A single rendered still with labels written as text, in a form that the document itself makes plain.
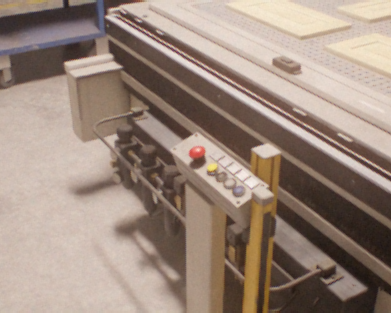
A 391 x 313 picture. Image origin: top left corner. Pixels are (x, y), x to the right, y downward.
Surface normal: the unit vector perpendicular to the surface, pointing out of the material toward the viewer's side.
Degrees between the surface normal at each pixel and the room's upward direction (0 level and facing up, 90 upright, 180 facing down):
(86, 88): 90
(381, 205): 90
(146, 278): 0
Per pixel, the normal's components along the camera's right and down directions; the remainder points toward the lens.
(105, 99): 0.53, 0.43
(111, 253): 0.00, -0.86
